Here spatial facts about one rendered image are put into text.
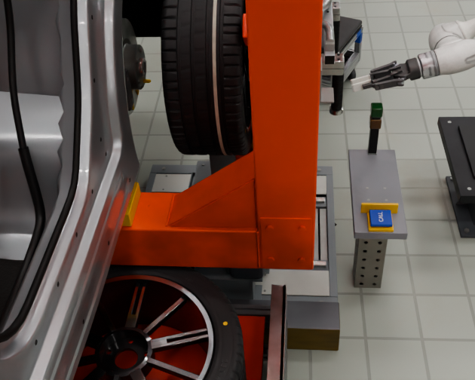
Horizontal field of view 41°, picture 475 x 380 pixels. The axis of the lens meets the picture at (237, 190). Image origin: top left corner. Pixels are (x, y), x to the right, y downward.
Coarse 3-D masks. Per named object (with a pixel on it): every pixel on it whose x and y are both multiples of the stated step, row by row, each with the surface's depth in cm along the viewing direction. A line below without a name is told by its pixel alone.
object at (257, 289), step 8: (200, 272) 228; (208, 272) 227; (216, 272) 227; (224, 272) 227; (232, 272) 222; (240, 272) 221; (248, 272) 220; (256, 272) 220; (264, 272) 222; (216, 280) 226; (224, 280) 225; (232, 280) 225; (240, 280) 224; (248, 280) 224; (256, 280) 224; (224, 288) 228; (232, 288) 228; (240, 288) 228; (248, 288) 227; (256, 288) 239; (232, 296) 231; (240, 296) 231; (248, 296) 230; (256, 296) 236
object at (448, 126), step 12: (444, 120) 273; (456, 120) 273; (468, 120) 272; (444, 132) 267; (456, 132) 267; (444, 144) 264; (456, 144) 261; (456, 156) 255; (456, 168) 250; (468, 168) 250; (456, 180) 245; (468, 180) 245; (456, 192) 245; (468, 192) 240; (456, 204) 275; (468, 204) 273; (456, 216) 270; (468, 216) 270; (468, 228) 265
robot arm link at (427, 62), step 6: (420, 54) 220; (426, 54) 218; (432, 54) 217; (420, 60) 218; (426, 60) 217; (432, 60) 216; (420, 66) 218; (426, 66) 217; (432, 66) 217; (426, 72) 218; (432, 72) 218; (438, 72) 218; (426, 78) 221
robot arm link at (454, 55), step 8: (440, 40) 223; (448, 40) 220; (456, 40) 217; (464, 40) 216; (472, 40) 215; (440, 48) 217; (448, 48) 215; (456, 48) 214; (464, 48) 214; (472, 48) 213; (440, 56) 216; (448, 56) 215; (456, 56) 214; (464, 56) 214; (472, 56) 214; (440, 64) 216; (448, 64) 215; (456, 64) 215; (464, 64) 215; (472, 64) 215; (440, 72) 218; (448, 72) 218; (456, 72) 218
